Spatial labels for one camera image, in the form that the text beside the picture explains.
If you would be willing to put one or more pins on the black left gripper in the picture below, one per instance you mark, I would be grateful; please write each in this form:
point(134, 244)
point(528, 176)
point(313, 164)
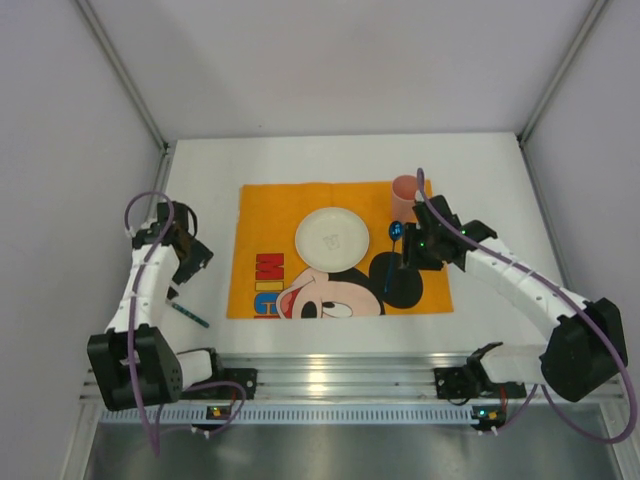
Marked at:
point(195, 257)

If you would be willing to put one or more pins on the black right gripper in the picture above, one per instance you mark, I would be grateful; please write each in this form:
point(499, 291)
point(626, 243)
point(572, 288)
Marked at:
point(413, 248)

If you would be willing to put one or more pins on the blue metallic spoon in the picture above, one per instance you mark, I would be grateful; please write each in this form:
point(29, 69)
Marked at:
point(395, 232)

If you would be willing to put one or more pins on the pink plastic cup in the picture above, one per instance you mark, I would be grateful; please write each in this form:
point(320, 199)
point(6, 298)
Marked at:
point(404, 192)

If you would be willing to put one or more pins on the white round plate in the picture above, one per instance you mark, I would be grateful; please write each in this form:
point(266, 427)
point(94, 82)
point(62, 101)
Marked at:
point(332, 239)

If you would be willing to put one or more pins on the orange Mickey Mouse placemat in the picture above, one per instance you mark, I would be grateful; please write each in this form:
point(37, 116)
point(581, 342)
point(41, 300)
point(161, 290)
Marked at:
point(269, 280)

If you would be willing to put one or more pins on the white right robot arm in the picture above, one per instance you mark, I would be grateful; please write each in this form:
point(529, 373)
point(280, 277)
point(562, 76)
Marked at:
point(582, 344)

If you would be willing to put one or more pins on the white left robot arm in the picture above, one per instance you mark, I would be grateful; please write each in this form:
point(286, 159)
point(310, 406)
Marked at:
point(132, 362)

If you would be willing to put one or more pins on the silver fork green handle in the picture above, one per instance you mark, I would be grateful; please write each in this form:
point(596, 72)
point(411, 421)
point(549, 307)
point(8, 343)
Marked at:
point(188, 313)

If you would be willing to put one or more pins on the aluminium rail base frame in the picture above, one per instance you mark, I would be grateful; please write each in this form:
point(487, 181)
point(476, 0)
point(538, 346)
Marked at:
point(334, 378)

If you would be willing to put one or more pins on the white slotted cable duct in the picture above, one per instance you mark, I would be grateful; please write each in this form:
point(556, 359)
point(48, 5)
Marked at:
point(317, 414)

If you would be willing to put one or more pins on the left aluminium corner post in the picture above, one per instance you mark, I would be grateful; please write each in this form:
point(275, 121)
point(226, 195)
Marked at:
point(100, 34)

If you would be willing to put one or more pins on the aluminium corner post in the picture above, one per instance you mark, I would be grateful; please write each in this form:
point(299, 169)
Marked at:
point(100, 34)
point(595, 13)

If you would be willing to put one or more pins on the right aluminium corner post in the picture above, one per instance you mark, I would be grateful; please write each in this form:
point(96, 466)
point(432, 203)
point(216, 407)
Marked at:
point(595, 13)

